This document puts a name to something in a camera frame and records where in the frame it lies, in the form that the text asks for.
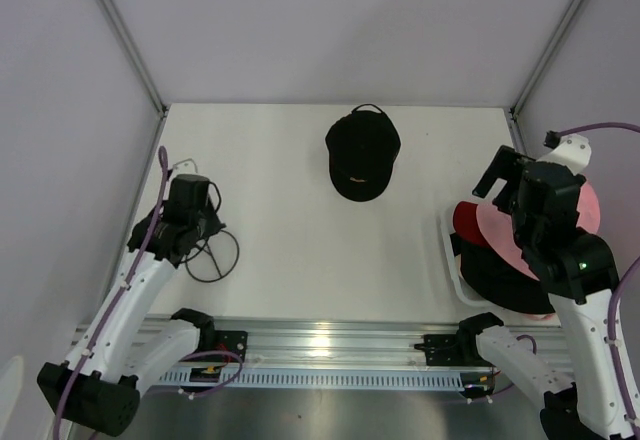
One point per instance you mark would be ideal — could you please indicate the black baseball cap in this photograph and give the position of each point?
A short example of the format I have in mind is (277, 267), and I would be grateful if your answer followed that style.
(362, 149)

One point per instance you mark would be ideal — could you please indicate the white plastic basket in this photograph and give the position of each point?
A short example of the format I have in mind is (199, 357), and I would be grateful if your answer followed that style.
(462, 290)

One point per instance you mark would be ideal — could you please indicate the light pink hat in basket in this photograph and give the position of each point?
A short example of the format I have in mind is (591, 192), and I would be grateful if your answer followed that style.
(540, 317)

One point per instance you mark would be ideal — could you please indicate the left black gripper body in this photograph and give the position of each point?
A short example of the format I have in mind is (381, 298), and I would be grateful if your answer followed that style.
(208, 222)

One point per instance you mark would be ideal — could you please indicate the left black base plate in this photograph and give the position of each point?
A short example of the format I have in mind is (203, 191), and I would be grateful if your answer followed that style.
(234, 341)

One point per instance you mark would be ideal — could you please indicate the right frame post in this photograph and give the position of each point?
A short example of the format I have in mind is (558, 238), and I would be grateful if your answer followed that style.
(552, 46)

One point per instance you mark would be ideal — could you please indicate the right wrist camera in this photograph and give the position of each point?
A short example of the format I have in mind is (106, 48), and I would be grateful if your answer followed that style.
(570, 150)

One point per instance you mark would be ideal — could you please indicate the left frame post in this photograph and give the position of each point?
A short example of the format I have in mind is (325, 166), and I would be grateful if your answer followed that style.
(129, 48)

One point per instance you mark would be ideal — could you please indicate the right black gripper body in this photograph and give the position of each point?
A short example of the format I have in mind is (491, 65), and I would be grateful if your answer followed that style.
(508, 165)

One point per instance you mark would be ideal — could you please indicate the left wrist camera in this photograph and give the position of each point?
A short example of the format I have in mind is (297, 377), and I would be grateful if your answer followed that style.
(185, 166)

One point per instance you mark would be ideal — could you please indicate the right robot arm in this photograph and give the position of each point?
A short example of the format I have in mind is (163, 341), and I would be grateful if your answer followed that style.
(577, 272)

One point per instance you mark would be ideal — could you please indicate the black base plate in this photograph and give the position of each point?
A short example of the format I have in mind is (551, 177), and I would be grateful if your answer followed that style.
(444, 350)
(234, 341)

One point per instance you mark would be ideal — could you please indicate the white slotted cable duct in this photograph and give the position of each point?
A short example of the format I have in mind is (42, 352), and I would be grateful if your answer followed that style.
(413, 380)

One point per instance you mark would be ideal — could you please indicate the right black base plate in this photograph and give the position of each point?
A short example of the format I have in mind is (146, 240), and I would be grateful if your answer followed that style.
(444, 350)

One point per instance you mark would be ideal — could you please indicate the frame post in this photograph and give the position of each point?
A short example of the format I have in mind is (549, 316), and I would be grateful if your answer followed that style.
(552, 46)
(129, 48)

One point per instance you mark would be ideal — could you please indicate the pink bucket hat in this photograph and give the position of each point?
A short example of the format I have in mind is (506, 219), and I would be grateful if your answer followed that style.
(496, 227)

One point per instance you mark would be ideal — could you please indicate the red baseball cap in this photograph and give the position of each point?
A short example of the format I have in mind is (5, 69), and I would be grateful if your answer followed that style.
(466, 225)

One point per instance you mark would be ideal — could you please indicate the aluminium mounting rail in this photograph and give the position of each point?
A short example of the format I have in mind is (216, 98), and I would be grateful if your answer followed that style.
(352, 345)

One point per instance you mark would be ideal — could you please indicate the black hat in basket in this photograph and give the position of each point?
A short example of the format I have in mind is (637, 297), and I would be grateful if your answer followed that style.
(496, 281)

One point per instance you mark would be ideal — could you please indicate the black wire hat stand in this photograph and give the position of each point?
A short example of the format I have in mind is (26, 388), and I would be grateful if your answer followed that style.
(205, 251)

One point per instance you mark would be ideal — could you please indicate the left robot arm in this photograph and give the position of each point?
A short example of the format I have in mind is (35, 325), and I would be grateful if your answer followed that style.
(101, 381)

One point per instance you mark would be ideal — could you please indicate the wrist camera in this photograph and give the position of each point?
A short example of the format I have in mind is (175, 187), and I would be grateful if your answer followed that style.
(570, 150)
(185, 166)

